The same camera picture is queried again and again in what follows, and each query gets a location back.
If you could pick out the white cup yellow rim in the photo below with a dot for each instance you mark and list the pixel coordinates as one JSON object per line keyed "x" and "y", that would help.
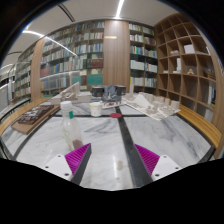
{"x": 95, "y": 110}

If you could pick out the large wooden bookshelf unit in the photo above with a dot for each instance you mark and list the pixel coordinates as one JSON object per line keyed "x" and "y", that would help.
{"x": 71, "y": 53}

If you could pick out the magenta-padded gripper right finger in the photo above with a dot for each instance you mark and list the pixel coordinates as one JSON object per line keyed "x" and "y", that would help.
{"x": 150, "y": 160}

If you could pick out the small gold wall plaque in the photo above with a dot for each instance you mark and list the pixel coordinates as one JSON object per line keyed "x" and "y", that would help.
{"x": 110, "y": 37}

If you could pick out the small flat white model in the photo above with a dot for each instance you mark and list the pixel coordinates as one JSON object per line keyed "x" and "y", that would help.
{"x": 111, "y": 104}

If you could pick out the clear plastic bottle white cap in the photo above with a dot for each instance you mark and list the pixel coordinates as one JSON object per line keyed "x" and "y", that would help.
{"x": 70, "y": 130}

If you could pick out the flat round red coaster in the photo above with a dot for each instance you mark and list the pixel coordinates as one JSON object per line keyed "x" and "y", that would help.
{"x": 115, "y": 115}

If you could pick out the wooden cubby shelf unit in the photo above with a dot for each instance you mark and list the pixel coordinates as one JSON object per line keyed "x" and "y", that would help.
{"x": 186, "y": 73}

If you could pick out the straight ceiling light strip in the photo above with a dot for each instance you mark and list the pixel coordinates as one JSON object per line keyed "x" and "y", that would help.
{"x": 119, "y": 9}

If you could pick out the narrow dark bookshelf unit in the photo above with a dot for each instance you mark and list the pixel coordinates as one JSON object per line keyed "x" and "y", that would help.
{"x": 142, "y": 56}

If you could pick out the white columned building model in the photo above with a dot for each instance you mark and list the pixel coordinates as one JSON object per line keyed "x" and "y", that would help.
{"x": 71, "y": 96}

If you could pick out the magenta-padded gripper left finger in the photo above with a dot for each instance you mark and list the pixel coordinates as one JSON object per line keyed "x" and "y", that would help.
{"x": 77, "y": 158}

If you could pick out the white city block model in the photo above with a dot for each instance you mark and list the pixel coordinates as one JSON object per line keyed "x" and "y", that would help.
{"x": 150, "y": 106}

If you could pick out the dark grey building model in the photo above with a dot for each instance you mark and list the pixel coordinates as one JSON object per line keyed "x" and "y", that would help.
{"x": 110, "y": 92}

